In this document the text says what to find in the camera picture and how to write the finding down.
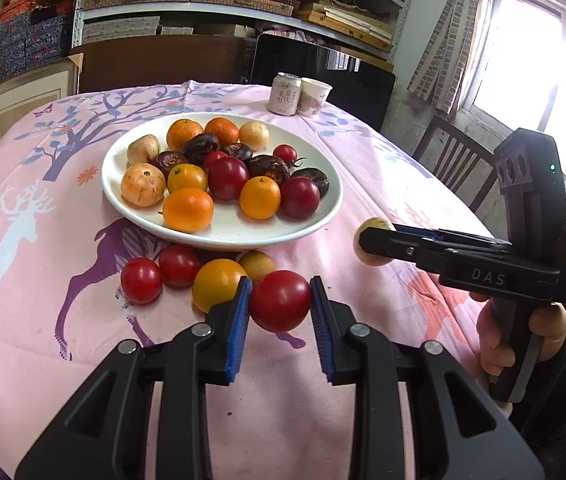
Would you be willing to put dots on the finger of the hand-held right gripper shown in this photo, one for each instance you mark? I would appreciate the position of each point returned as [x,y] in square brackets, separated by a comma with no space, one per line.
[398,247]
[443,235]

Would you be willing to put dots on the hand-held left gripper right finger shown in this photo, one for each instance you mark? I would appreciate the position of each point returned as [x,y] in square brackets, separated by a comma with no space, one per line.
[322,330]

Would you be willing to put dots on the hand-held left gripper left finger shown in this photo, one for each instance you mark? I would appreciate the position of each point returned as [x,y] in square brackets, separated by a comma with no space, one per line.
[239,330]

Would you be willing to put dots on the yellow pepino melon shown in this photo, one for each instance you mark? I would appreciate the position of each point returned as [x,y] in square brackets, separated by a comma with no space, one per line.
[254,135]
[374,260]
[143,185]
[143,149]

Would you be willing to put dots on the yellow tomato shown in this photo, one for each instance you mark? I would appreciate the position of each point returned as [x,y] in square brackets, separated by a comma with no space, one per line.
[187,178]
[219,284]
[257,265]

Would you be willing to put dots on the red cherry tomato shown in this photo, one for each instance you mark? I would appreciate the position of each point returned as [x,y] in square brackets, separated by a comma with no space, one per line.
[141,280]
[215,159]
[179,265]
[280,301]
[285,153]

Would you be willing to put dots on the white plate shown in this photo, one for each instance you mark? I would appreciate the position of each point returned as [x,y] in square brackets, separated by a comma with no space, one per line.
[263,230]

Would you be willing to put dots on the dark red plum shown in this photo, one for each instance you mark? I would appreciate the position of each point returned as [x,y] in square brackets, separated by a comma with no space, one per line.
[299,197]
[228,178]

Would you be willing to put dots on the dark water chestnut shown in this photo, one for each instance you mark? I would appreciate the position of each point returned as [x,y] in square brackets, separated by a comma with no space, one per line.
[268,168]
[235,151]
[165,160]
[201,147]

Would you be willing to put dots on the person's right hand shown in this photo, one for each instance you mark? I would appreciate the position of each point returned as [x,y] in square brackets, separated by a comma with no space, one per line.
[490,345]

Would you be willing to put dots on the pink deer print tablecloth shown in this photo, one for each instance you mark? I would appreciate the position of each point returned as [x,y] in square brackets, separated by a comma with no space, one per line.
[378,195]

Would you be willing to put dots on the dark wooden chair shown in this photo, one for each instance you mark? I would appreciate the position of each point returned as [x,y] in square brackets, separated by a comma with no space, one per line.
[463,140]

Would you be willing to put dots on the black glossy panel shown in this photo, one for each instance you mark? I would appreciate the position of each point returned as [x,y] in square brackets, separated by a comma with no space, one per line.
[353,90]

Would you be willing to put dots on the white paper cup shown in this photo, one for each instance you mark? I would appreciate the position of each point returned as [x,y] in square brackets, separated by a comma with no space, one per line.
[314,99]

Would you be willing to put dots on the brick pattern curtain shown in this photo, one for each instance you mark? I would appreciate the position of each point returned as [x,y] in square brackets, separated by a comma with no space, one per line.
[443,50]

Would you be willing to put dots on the bright outdoor window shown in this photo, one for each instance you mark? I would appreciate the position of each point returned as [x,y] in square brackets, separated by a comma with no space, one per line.
[513,60]

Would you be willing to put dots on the white drink can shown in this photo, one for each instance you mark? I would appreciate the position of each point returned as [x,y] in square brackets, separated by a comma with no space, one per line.
[284,95]

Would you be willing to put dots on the brown wooden board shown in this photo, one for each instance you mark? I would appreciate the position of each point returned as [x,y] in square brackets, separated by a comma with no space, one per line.
[163,65]

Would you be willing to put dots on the white metal shelf rack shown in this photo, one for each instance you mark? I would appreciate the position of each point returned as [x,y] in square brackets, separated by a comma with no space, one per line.
[138,11]

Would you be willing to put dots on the stack of blue floral boxes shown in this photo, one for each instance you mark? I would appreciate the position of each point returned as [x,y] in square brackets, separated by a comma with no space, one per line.
[28,40]

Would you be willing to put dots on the beige picture frame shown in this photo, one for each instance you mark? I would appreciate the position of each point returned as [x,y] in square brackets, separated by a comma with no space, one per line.
[18,105]

